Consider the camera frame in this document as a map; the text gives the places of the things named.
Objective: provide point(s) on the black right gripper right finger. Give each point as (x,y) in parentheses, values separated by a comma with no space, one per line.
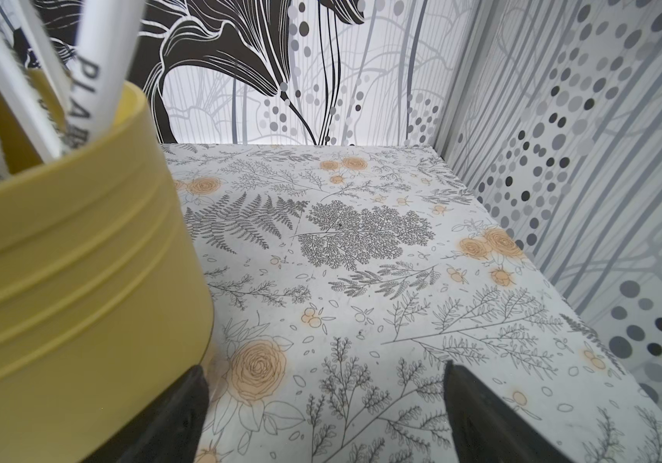
(484,428)

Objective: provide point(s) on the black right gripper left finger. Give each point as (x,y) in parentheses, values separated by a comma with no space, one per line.
(167,430)

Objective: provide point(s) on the yellow plastic cup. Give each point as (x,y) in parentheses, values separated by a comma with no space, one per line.
(102,300)

